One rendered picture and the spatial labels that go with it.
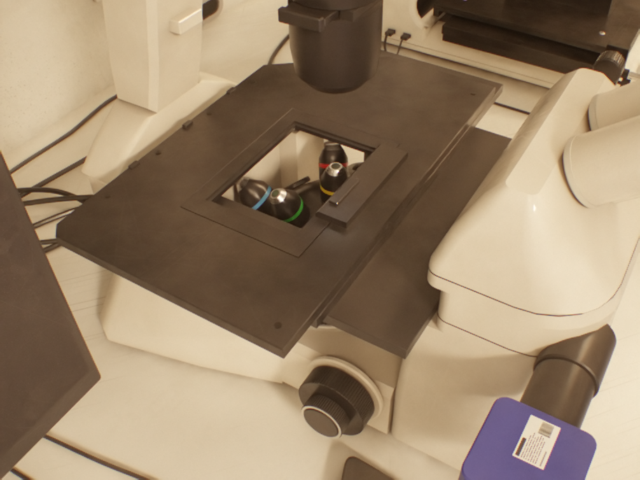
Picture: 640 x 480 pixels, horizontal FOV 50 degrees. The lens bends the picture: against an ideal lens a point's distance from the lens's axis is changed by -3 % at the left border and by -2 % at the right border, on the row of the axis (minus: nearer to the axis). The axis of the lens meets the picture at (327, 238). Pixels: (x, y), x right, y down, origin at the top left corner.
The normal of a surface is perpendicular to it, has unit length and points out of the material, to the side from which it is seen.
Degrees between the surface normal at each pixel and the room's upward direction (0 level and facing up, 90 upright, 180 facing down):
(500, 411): 0
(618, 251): 50
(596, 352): 34
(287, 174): 90
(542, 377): 41
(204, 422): 0
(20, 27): 90
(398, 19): 90
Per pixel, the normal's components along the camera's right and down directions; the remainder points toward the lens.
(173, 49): 0.85, 0.47
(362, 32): 0.54, 0.58
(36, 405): 0.85, 0.30
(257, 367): -0.22, 0.67
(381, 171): -0.01, -0.73
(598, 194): -0.29, 0.82
